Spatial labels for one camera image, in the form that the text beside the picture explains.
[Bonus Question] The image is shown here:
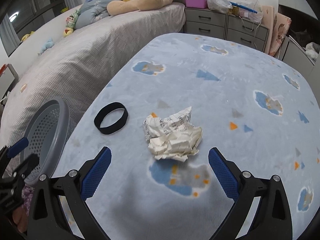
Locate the grey perforated trash basket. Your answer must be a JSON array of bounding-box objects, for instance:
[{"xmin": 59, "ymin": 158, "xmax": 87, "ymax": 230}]
[{"xmin": 20, "ymin": 97, "xmax": 73, "ymax": 187}]

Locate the left hand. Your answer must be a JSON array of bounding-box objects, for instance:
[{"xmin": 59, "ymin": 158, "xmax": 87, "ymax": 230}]
[{"xmin": 12, "ymin": 206, "xmax": 28, "ymax": 233}]

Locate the small peach oval object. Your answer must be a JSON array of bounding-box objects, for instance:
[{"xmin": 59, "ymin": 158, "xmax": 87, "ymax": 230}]
[{"xmin": 20, "ymin": 83, "xmax": 27, "ymax": 93}]

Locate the crumpled white paper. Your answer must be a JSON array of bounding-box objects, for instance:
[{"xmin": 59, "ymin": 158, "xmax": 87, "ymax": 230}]
[{"xmin": 143, "ymin": 107, "xmax": 203, "ymax": 162}]

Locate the black elastic band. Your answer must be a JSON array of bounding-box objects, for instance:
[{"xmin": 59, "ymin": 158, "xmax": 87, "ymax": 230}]
[{"xmin": 94, "ymin": 102, "xmax": 129, "ymax": 135}]

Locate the light blue cloud blanket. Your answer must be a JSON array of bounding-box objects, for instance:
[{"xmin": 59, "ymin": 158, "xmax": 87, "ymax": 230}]
[{"xmin": 54, "ymin": 34, "xmax": 319, "ymax": 239}]

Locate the bed with grey checked sheet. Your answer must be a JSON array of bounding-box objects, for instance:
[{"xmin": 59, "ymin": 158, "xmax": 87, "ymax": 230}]
[{"xmin": 1, "ymin": 0, "xmax": 185, "ymax": 146}]

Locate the light blue plush toy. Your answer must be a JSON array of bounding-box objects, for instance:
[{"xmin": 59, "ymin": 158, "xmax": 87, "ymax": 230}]
[{"xmin": 38, "ymin": 38, "xmax": 54, "ymax": 56}]

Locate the grey curtain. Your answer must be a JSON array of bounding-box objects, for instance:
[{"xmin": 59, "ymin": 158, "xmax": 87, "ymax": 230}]
[{"xmin": 1, "ymin": 16, "xmax": 21, "ymax": 56}]

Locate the yellow plush toy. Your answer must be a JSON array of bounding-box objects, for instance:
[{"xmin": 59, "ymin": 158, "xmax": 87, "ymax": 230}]
[{"xmin": 21, "ymin": 31, "xmax": 34, "ymax": 42}]

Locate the green pink plush doll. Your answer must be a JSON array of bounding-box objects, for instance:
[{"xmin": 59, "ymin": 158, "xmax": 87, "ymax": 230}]
[{"xmin": 63, "ymin": 10, "xmax": 79, "ymax": 37}]

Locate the dark window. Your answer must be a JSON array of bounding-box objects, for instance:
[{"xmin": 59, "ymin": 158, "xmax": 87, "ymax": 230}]
[{"xmin": 6, "ymin": 0, "xmax": 66, "ymax": 42}]

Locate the grey drawer cabinet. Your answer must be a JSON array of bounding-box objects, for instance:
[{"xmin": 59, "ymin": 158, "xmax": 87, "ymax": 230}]
[{"xmin": 184, "ymin": 7, "xmax": 269, "ymax": 52}]

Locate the folded blue quilt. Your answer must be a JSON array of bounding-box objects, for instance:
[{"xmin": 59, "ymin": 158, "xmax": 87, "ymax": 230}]
[{"xmin": 75, "ymin": 0, "xmax": 121, "ymax": 29}]

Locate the pink folded play mat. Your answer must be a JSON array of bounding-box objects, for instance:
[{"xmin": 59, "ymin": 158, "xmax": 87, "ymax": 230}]
[{"xmin": 262, "ymin": 5, "xmax": 292, "ymax": 56}]

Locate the blue stick on cabinet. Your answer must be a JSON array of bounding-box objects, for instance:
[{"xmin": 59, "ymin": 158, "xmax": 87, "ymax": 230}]
[{"xmin": 230, "ymin": 2, "xmax": 258, "ymax": 14}]

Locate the purple plastic bin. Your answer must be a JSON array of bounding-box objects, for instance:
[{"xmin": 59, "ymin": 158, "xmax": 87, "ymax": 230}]
[{"xmin": 185, "ymin": 0, "xmax": 207, "ymax": 9}]

